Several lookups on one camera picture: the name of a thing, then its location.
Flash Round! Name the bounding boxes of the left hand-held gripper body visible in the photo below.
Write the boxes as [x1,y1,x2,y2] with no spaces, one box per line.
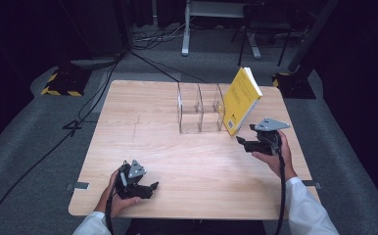
[116,159,147,200]

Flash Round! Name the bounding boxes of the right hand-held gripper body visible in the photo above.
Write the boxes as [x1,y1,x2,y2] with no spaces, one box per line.
[249,117,291,156]

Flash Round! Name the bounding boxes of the yellow book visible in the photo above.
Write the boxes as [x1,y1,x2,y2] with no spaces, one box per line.
[222,66,263,137]

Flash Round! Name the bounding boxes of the clear acrylic book rack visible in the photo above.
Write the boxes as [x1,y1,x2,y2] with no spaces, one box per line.
[176,81,240,135]

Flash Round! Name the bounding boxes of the person's right hand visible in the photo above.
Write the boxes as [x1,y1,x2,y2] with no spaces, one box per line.
[251,130,299,182]

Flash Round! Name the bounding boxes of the person's left hand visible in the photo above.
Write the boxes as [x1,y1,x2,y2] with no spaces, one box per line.
[93,169,142,217]

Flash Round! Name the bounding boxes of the grey tape strip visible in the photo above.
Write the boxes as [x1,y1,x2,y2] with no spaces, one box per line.
[65,181,90,191]
[303,179,322,190]

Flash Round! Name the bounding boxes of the black yellow striped stand base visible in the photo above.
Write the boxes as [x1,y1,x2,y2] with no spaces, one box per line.
[40,67,93,97]
[272,71,317,100]

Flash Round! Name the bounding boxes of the black chair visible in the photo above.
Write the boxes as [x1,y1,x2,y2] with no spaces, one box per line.
[230,3,293,68]

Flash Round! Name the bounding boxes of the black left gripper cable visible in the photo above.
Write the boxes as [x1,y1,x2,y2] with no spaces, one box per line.
[104,182,118,235]

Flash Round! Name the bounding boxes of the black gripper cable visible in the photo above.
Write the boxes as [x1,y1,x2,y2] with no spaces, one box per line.
[104,182,118,235]
[273,136,288,235]

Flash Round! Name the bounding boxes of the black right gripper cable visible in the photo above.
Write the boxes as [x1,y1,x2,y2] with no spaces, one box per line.
[273,136,288,235]

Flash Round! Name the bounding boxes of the thick black floor cable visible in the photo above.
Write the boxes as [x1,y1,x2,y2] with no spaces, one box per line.
[0,48,127,235]

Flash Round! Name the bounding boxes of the black metal stand post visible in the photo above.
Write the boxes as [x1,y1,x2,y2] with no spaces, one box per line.
[287,0,342,74]

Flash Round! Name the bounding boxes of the thin black floor cable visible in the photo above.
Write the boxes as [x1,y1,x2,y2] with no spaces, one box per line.
[126,48,209,83]

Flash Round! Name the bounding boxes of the white desk frame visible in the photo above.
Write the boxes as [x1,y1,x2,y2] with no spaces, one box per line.
[180,0,263,61]

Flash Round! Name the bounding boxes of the bundle of floor cables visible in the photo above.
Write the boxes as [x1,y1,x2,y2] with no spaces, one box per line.
[131,23,187,51]

